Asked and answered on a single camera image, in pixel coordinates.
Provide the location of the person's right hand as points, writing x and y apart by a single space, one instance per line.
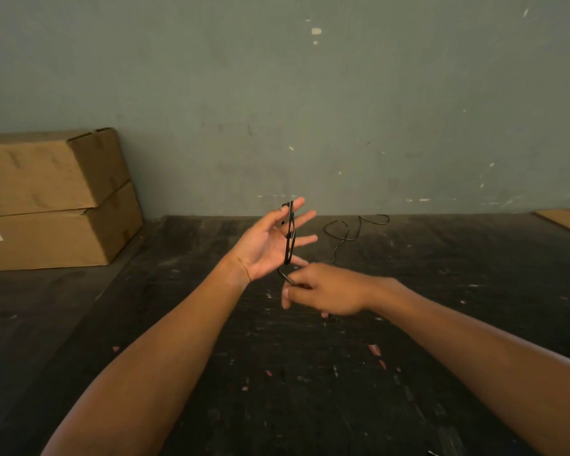
337 289

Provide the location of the person's left hand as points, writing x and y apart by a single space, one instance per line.
261 249

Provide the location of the person's right thumb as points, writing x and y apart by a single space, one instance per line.
289 296

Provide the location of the person's left middle finger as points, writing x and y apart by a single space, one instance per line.
306 217

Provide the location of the person's left little finger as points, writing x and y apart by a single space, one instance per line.
300 261

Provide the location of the person's right forearm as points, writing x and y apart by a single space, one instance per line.
494 365

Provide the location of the person's left forearm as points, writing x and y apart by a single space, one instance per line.
161 365

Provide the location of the small red paper scrap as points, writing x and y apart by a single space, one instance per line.
374 350

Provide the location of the brown cardboard box white label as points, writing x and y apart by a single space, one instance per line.
57 237

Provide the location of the light wooden board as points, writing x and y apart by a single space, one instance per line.
567 220

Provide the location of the plain brown cardboard box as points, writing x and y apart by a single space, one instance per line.
42 170

